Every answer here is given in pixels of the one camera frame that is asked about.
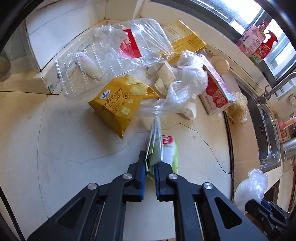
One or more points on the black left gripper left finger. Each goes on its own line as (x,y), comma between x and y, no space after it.
(97,212)

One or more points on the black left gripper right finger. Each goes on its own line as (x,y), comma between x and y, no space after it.
(202,212)

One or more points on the white plastic bag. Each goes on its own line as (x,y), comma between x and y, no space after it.
(253,187)

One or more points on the green white snack wrapper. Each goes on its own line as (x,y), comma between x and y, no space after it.
(161,148)

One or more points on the yellow sandwich cracker bag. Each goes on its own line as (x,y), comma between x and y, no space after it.
(119,100)

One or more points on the clear plastic bag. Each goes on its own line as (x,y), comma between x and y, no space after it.
(191,80)

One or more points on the chrome kitchen faucet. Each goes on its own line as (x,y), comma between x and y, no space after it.
(267,94)

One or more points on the brown cardboard sheet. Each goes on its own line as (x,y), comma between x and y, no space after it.
(244,153)

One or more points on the stainless steel sink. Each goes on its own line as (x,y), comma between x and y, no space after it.
(265,129)

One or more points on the straw scouring pad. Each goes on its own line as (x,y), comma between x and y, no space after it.
(237,112)

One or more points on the red white milk carton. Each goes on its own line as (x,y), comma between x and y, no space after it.
(216,98)

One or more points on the crumpled white paper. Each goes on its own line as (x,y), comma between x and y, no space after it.
(166,76)

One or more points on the clear plastic clamshell tray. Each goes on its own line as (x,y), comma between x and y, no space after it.
(92,60)

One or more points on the red label card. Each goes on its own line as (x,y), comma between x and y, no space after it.
(129,48)

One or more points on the red spray bottle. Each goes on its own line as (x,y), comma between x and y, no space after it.
(264,49)

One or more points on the yellow gold cardboard box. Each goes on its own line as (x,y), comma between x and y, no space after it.
(182,38)

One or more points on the pink soap refill pouch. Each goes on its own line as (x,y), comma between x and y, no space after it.
(252,39)

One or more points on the window frame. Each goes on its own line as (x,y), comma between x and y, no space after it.
(233,18)

